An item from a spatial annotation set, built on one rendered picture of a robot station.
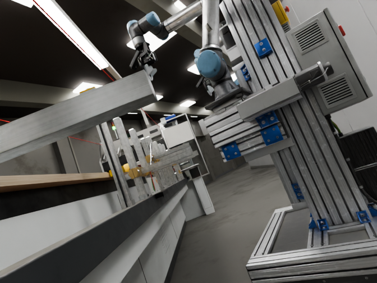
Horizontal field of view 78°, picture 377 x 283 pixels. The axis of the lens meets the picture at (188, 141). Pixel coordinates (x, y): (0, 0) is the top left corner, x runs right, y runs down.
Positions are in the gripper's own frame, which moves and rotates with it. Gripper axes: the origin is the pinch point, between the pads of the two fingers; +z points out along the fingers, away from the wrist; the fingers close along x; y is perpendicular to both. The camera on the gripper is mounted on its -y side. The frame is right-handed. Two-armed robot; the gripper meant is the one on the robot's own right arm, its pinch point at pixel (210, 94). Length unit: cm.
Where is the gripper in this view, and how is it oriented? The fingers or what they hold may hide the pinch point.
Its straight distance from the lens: 210.9
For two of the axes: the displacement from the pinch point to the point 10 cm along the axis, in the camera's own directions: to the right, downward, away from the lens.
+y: 7.9, -3.8, -4.8
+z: 3.6, 9.2, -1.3
